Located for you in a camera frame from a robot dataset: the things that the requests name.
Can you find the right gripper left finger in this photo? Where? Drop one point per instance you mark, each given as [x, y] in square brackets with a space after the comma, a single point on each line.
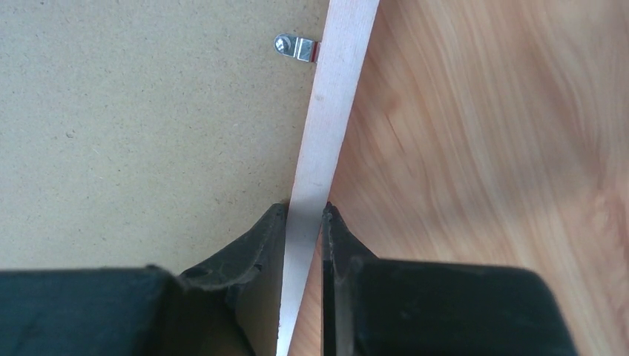
[227, 304]

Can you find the brown backing board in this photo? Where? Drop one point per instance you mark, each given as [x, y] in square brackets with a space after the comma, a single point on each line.
[145, 132]

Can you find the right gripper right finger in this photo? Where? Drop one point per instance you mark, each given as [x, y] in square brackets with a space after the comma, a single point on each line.
[376, 306]

